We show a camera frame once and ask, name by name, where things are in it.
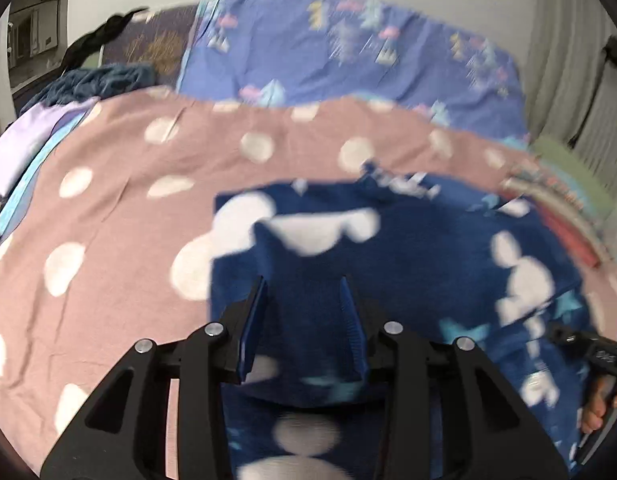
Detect green pillow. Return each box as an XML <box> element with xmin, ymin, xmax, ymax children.
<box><xmin>531</xmin><ymin>135</ymin><xmax>616</xmax><ymax>216</ymax></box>

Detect pale curtain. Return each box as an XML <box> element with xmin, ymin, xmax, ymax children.
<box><xmin>525</xmin><ymin>0</ymin><xmax>617</xmax><ymax>201</ymax></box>

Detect black braided strap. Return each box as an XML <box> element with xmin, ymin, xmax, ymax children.
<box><xmin>61</xmin><ymin>7</ymin><xmax>149</xmax><ymax>73</ymax></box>

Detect dark patterned pillow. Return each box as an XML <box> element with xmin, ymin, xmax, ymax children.
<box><xmin>101</xmin><ymin>4</ymin><xmax>199</xmax><ymax>78</ymax></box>

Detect blue tree print bedsheet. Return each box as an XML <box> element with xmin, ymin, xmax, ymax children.
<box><xmin>177</xmin><ymin>0</ymin><xmax>531</xmax><ymax>141</ymax></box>

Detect person's right hand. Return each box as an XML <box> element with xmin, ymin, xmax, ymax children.
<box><xmin>579</xmin><ymin>375</ymin><xmax>617</xmax><ymax>433</ymax></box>

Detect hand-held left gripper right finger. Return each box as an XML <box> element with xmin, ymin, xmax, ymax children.
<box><xmin>341</xmin><ymin>275</ymin><xmax>571</xmax><ymax>480</ymax></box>

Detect pink polka dot blanket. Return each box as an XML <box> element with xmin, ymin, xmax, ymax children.
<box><xmin>0</xmin><ymin>87</ymin><xmax>617</xmax><ymax>480</ymax></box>

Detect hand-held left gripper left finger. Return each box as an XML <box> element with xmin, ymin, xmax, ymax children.
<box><xmin>41</xmin><ymin>276</ymin><xmax>269</xmax><ymax>480</ymax></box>

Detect stack of folded clothes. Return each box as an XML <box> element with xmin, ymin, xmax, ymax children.
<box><xmin>505</xmin><ymin>162</ymin><xmax>596</xmax><ymax>211</ymax></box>

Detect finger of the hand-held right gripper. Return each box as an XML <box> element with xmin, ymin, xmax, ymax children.
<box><xmin>545</xmin><ymin>322</ymin><xmax>595</xmax><ymax>357</ymax></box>

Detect blue fleece garment white spots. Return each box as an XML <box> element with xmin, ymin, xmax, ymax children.
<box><xmin>208</xmin><ymin>162</ymin><xmax>601</xmax><ymax>480</ymax></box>

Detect lavender cloth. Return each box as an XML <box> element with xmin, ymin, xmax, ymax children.
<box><xmin>0</xmin><ymin>100</ymin><xmax>96</xmax><ymax>196</ymax></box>

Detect coral pink folded garment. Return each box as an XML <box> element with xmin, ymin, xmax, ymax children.
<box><xmin>533</xmin><ymin>205</ymin><xmax>606</xmax><ymax>266</ymax></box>

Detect dark teal knitted blanket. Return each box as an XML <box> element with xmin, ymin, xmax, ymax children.
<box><xmin>21</xmin><ymin>62</ymin><xmax>156</xmax><ymax>108</ymax></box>

